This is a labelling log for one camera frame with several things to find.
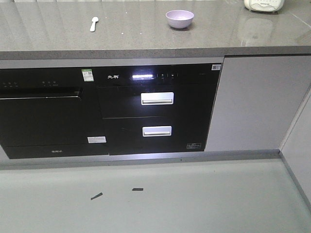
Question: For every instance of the purple plastic bowl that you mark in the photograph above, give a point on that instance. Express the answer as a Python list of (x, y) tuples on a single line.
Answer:
[(179, 19)]

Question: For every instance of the mint green plastic spoon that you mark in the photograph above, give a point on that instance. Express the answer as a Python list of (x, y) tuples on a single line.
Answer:
[(93, 25)]

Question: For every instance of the black disinfection cabinet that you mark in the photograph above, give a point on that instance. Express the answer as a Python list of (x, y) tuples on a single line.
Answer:
[(119, 89)]

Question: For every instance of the black tape strip left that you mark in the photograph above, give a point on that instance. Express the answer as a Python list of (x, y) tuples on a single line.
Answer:
[(96, 196)]

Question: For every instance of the grey cabinet door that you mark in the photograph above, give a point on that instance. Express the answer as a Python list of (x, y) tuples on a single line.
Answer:
[(256, 101)]

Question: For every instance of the black built-in dishwasher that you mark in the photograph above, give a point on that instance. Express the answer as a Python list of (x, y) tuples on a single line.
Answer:
[(50, 112)]

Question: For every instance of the white blender appliance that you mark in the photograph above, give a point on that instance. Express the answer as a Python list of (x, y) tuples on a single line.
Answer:
[(264, 5)]

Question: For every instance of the lower silver drawer handle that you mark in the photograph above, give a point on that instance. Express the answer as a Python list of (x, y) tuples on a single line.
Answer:
[(155, 131)]

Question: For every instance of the silver drawer handle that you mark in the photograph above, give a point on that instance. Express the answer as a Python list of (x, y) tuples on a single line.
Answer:
[(158, 98), (155, 131)]

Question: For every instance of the upper silver drawer handle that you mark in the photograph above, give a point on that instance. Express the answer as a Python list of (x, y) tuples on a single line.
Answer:
[(158, 98)]

